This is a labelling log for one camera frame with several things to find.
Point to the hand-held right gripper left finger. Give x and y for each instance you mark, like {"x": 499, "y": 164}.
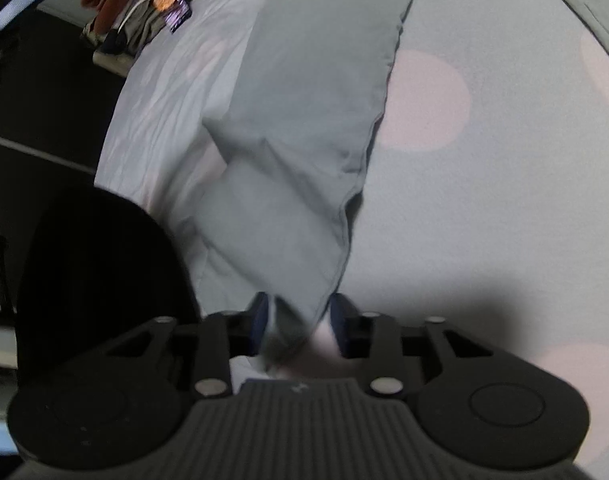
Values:
{"x": 258, "y": 322}

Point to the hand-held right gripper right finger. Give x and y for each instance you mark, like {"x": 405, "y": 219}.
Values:
{"x": 339, "y": 325}

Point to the shiny printed packet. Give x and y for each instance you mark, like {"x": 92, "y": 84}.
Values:
{"x": 172, "y": 0}

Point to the beige cloth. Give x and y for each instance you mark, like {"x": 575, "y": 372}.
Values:
{"x": 112, "y": 62}

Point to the grey-blue pants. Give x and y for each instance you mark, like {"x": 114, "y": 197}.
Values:
{"x": 309, "y": 85}

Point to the bed with polka dot sheet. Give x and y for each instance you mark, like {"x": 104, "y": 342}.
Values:
{"x": 484, "y": 185}

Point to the khaki garment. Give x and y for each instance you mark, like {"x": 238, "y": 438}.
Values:
{"x": 149, "y": 35}

